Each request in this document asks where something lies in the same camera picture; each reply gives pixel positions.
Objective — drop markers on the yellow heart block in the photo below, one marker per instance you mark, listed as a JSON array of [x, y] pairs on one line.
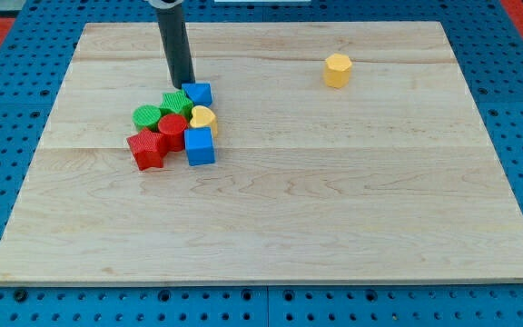
[[203, 116]]

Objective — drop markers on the yellow hexagon block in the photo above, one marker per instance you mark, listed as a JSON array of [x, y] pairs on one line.
[[337, 70]]

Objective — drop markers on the blue cube block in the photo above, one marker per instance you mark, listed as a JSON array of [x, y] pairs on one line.
[[199, 146]]

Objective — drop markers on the light wooden board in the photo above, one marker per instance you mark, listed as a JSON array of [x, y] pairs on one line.
[[391, 179]]

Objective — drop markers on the blue triangle block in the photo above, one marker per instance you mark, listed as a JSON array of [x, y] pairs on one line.
[[199, 93]]

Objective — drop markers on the red cylinder block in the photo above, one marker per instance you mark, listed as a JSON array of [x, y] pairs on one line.
[[172, 126]]

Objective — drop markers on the green star block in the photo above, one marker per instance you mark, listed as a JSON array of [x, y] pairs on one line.
[[176, 103]]

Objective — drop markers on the red star block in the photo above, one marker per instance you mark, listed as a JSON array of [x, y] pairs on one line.
[[148, 149]]

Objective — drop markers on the green cylinder block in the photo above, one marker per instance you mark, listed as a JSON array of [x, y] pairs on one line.
[[146, 116]]

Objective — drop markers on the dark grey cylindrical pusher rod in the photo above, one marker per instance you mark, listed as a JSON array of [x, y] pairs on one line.
[[176, 45]]

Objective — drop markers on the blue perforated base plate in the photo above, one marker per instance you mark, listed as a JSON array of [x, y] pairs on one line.
[[37, 40]]

